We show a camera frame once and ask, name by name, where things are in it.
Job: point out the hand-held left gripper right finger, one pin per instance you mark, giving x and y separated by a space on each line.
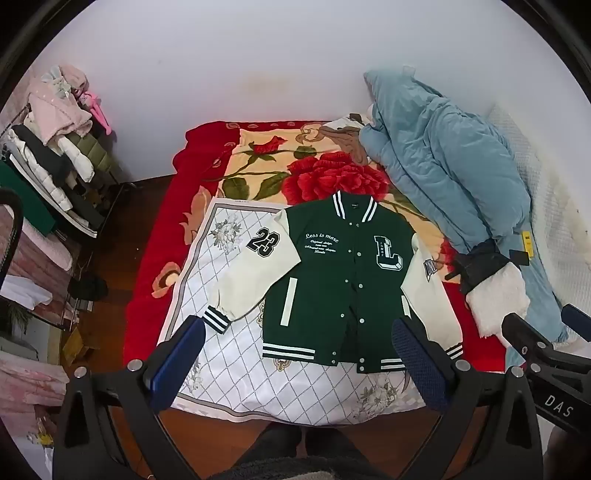
418 364

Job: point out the white textured bedsheet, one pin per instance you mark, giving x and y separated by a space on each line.
545 184

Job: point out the red floral blanket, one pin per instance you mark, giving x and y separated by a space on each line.
323 170

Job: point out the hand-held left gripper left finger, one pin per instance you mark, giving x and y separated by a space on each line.
178 360

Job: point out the black garment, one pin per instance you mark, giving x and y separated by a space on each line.
44 154

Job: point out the bright pink cloth strip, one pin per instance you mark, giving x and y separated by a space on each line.
99 110

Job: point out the light blue duvet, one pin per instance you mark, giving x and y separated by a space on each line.
438 161

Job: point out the olive puffer vest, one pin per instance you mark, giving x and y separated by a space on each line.
92 152

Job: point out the small wooden stool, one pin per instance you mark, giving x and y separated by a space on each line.
78 346

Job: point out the yellow tag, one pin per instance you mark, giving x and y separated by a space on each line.
528 245

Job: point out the green and cream varsity jacket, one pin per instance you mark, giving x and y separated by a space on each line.
332 286

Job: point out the black slippers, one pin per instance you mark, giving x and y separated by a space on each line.
87 286

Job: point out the white plastic bag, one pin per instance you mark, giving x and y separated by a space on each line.
23 290

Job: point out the dark garment with white fleece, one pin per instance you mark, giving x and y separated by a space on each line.
480 267

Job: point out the white puffer jacket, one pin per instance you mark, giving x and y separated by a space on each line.
76 159

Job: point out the pink quilted bedding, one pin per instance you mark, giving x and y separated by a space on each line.
32 258

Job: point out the white diamond-patterned sheet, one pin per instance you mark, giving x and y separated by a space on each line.
240 369

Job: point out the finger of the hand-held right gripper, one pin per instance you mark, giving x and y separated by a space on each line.
521 330
576 319

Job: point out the black clothes rack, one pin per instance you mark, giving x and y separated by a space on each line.
92 221

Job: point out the pink fleece garment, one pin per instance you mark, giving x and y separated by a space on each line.
51 106

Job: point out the pink floral cloth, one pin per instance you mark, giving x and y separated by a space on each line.
27 383

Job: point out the brown cloth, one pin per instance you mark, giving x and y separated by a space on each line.
351 138

